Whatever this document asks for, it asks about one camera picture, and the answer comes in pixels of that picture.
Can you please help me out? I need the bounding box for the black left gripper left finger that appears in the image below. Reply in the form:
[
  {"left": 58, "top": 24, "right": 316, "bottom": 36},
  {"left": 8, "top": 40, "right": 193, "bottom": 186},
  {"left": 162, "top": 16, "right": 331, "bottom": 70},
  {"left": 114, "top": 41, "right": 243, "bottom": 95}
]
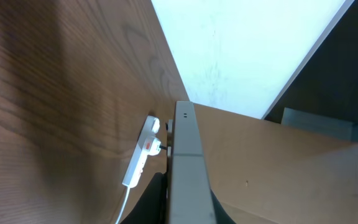
[{"left": 121, "top": 172, "right": 167, "bottom": 224}]

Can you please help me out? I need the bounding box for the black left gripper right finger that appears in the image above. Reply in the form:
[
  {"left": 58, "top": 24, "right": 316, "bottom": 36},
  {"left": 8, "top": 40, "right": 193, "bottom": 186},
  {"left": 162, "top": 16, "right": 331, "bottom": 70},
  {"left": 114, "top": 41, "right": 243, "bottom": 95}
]
[{"left": 211, "top": 190, "right": 236, "bottom": 224}]

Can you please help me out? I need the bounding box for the white usb charger plug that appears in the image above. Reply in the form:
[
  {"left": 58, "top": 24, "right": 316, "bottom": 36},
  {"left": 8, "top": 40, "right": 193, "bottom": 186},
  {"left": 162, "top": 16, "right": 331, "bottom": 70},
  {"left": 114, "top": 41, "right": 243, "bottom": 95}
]
[{"left": 144, "top": 136, "right": 161, "bottom": 156}]

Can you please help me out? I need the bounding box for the brown wooden side panel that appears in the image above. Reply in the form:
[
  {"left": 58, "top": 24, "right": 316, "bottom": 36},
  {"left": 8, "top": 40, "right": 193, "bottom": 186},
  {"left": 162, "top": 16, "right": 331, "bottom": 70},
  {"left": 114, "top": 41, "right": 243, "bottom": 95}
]
[{"left": 195, "top": 105, "right": 358, "bottom": 223}]

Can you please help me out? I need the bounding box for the white power strip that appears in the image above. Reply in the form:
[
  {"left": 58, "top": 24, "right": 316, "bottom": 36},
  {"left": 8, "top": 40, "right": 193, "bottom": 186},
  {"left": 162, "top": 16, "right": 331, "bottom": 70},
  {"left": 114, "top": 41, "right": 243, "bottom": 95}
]
[{"left": 122, "top": 116, "right": 160, "bottom": 189}]

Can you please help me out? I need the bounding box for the white power strip cord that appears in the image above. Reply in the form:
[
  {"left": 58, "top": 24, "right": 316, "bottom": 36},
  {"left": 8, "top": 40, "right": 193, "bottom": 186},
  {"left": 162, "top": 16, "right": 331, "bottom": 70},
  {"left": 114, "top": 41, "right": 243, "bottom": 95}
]
[{"left": 114, "top": 185, "right": 131, "bottom": 224}]

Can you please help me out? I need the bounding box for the black usb charging cable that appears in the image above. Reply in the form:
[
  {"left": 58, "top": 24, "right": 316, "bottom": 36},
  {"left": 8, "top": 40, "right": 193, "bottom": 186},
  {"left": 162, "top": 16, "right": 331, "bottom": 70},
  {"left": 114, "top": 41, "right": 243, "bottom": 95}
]
[{"left": 158, "top": 121, "right": 171, "bottom": 152}]

